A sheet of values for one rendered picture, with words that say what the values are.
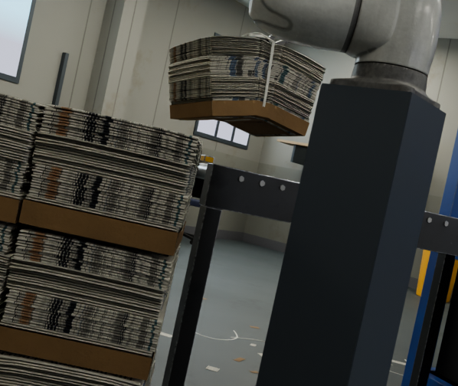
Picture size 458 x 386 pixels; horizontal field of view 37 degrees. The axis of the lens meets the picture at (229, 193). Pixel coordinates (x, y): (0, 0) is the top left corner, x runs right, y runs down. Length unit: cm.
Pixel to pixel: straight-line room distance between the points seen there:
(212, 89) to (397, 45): 69
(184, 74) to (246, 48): 21
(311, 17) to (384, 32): 15
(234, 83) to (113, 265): 88
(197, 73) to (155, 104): 578
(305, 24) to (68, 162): 54
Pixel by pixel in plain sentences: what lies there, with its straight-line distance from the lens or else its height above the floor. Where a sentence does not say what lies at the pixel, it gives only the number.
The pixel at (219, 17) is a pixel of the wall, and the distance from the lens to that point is 857.
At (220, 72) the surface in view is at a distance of 199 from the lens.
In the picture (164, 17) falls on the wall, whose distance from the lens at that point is 784.
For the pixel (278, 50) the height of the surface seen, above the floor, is 117.
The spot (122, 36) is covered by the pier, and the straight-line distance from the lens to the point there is 705.
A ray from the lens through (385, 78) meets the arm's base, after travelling 143.
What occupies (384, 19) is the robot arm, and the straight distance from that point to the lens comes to 145.
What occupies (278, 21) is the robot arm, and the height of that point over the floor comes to 110.
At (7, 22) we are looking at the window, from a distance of 652.
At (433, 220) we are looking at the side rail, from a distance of 227.
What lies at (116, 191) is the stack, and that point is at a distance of 127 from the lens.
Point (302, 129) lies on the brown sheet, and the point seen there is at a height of 96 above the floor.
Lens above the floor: 76
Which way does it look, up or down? 1 degrees down
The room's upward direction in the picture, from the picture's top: 12 degrees clockwise
